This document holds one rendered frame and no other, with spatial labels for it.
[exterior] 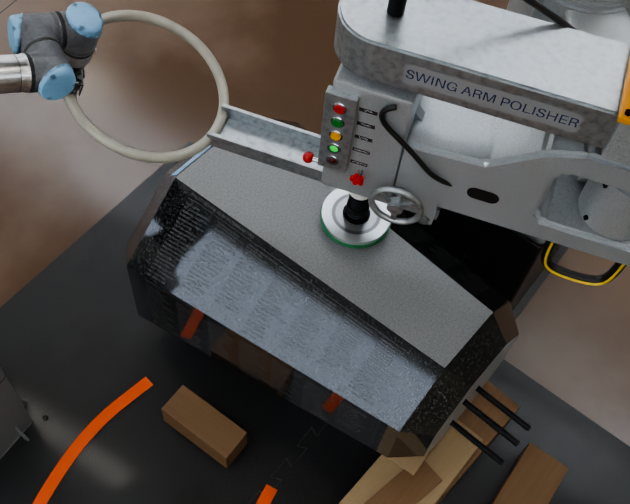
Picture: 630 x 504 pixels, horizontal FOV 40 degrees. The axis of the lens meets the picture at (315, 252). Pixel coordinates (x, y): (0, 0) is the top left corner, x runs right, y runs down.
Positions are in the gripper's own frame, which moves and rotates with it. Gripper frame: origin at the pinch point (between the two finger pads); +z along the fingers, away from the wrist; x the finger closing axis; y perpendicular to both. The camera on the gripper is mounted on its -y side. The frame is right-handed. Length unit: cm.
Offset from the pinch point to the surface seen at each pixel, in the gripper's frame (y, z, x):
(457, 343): 80, -13, 106
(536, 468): 113, 39, 167
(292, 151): 22, -13, 62
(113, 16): -20.7, -7.5, 14.6
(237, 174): 14, 18, 57
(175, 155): 22.6, -7.4, 28.8
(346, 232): 42, -3, 81
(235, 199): 24, 17, 55
